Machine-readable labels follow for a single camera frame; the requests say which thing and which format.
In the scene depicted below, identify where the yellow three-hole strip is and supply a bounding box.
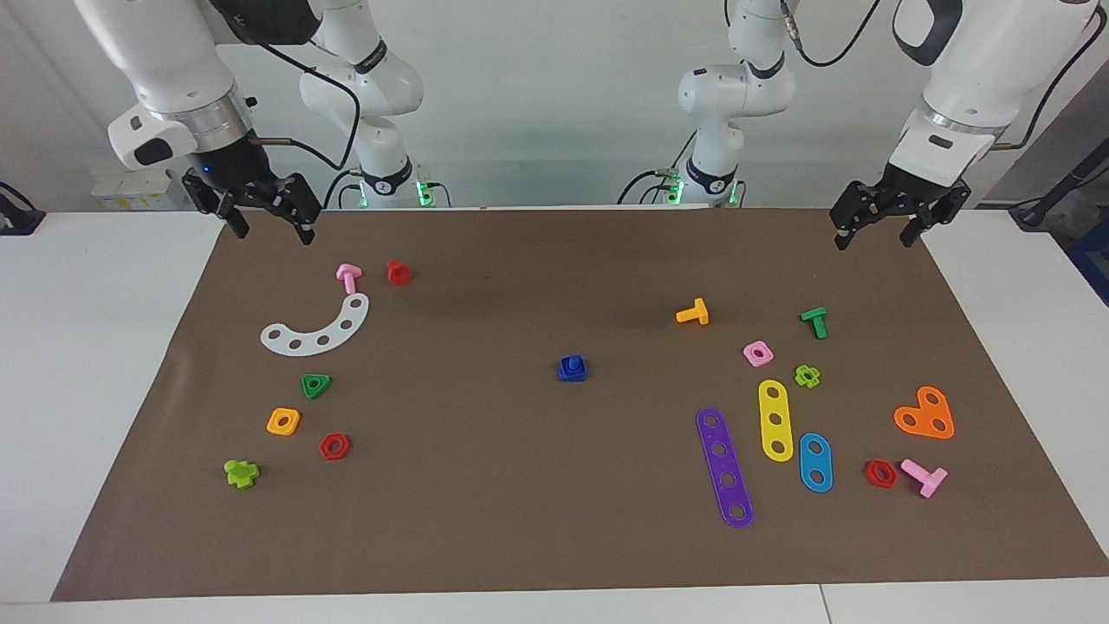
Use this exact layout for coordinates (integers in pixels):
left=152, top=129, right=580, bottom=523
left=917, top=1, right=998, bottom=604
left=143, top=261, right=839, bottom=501
left=758, top=379, right=794, bottom=463

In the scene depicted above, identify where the brown table mat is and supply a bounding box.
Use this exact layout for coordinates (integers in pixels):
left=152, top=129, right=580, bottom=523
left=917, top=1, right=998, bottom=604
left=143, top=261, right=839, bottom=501
left=50, top=206, right=1109, bottom=601

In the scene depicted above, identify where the purple four-hole strip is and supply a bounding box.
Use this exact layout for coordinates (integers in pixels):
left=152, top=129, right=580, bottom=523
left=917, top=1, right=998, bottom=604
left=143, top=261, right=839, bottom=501
left=696, top=407, right=755, bottom=530

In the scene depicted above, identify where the orange heart-shaped plate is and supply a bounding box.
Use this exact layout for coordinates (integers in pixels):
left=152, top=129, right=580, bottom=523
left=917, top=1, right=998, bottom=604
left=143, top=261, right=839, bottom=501
left=893, top=386, right=956, bottom=440

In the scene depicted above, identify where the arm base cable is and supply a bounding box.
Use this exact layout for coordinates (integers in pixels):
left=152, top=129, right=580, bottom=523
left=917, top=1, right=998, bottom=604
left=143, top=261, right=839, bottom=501
left=322, top=167, right=365, bottom=210
left=617, top=167, right=687, bottom=206

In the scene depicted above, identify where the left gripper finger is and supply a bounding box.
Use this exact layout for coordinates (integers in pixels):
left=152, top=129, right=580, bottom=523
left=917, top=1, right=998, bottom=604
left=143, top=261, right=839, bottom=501
left=829, top=180, right=886, bottom=252
left=898, top=201, right=970, bottom=249

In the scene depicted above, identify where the black clamp device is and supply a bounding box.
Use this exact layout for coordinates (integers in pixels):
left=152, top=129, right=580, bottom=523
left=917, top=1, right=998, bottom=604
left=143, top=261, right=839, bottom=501
left=0, top=182, right=46, bottom=236

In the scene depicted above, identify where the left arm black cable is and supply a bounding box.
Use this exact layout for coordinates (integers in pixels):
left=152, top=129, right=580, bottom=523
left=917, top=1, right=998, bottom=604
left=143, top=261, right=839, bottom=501
left=778, top=0, right=1109, bottom=153

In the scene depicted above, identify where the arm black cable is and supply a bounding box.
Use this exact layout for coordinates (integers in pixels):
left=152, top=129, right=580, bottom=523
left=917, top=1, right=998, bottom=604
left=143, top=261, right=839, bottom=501
left=778, top=0, right=1109, bottom=153
left=208, top=0, right=362, bottom=172

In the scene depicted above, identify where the left arm base cable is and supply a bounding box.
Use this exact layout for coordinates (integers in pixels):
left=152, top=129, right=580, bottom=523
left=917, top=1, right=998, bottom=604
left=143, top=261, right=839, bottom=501
left=617, top=167, right=687, bottom=206

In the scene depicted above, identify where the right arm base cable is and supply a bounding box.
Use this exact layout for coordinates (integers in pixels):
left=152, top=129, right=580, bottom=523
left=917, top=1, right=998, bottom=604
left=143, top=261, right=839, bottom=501
left=322, top=167, right=365, bottom=210

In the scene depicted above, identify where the black stand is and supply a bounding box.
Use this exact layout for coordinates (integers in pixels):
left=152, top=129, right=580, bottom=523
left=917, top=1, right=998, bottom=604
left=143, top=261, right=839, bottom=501
left=1009, top=139, right=1109, bottom=231

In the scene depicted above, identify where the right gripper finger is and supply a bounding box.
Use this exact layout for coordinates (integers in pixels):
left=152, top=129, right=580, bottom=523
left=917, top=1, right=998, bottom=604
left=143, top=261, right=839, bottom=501
left=263, top=173, right=322, bottom=247
left=182, top=170, right=251, bottom=240

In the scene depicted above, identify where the white power box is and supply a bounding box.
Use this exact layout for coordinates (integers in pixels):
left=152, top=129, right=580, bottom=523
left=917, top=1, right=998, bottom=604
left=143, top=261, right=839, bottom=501
left=91, top=167, right=197, bottom=211

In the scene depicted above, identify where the blue crate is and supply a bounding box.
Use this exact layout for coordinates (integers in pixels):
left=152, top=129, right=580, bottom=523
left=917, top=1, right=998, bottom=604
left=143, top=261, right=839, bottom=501
left=1064, top=217, right=1109, bottom=306

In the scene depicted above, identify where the white curved perforated plate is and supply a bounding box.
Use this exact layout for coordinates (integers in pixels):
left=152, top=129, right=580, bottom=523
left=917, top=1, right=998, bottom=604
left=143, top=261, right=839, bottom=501
left=260, top=292, right=371, bottom=357

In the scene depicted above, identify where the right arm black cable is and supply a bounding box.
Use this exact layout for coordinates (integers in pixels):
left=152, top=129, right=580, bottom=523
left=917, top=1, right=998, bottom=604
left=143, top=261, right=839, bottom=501
left=208, top=0, right=362, bottom=172

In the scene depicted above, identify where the blue two-hole strip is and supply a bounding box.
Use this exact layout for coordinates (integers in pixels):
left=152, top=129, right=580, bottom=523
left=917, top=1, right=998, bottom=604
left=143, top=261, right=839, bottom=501
left=798, top=432, right=834, bottom=494

